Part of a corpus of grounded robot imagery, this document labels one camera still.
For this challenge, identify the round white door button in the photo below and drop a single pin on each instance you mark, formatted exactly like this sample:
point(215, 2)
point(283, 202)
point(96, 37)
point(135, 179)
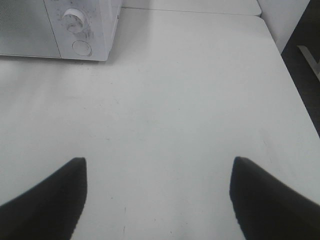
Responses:
point(82, 48)

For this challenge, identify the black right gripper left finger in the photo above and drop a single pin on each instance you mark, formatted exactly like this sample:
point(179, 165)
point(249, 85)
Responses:
point(51, 209)

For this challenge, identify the white microwave door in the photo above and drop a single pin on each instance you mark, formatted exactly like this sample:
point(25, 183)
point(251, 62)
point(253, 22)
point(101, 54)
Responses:
point(25, 29)

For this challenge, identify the white timer knob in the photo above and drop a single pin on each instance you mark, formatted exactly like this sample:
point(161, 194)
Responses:
point(74, 20)

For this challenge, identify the white microwave oven body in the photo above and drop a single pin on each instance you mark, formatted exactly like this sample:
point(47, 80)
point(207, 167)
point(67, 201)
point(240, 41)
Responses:
point(99, 32)

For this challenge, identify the white adjacent table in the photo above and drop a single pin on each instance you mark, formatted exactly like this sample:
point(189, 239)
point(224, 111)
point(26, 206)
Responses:
point(232, 7)

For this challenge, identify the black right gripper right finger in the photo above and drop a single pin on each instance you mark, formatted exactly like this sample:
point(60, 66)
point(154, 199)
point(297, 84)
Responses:
point(267, 209)

